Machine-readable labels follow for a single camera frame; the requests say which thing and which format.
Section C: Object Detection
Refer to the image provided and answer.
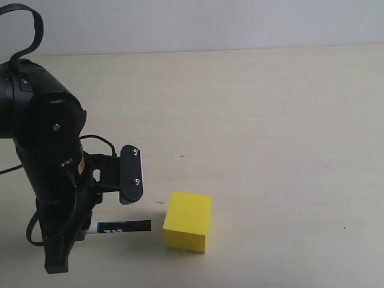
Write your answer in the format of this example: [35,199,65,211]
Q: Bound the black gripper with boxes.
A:
[35,179,102,274]

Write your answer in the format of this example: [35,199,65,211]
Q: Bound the black and white marker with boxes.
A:
[86,220,152,234]

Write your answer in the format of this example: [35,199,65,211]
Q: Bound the yellow foam cube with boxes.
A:
[163,191,212,254]

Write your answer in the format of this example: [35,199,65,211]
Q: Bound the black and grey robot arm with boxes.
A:
[1,59,95,274]

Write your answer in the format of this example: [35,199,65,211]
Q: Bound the thin black camera cable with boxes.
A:
[0,134,118,246]

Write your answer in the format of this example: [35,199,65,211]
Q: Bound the black flat ribbon cable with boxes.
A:
[0,2,45,65]

